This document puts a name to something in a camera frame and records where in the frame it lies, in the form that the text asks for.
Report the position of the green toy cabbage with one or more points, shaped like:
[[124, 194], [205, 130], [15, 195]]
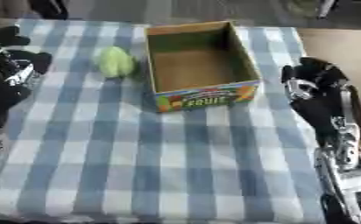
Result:
[[115, 62]]

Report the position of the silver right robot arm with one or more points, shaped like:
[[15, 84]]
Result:
[[348, 178]]

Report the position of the silver tripod leg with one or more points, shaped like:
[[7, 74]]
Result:
[[325, 8]]

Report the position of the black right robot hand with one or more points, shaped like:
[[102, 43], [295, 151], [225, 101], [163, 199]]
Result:
[[317, 96]]

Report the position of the open cardboard box green inside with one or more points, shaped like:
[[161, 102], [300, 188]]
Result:
[[201, 65]]

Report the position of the black chair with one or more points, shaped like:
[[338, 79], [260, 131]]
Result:
[[49, 8]]

